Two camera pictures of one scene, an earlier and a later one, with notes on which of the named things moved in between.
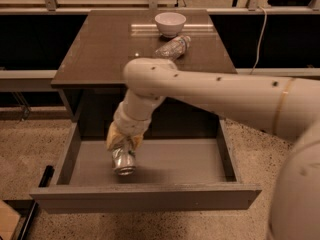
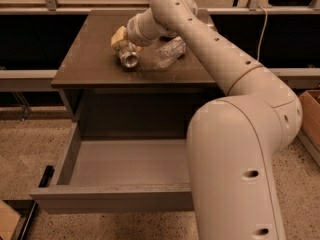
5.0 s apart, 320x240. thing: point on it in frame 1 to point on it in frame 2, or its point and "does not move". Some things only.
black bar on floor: [43, 183] does not move
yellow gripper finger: [114, 136] to [118, 36]
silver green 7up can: [124, 159] to [129, 55]
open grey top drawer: [171, 175] does not move
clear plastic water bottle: [174, 48] does not move
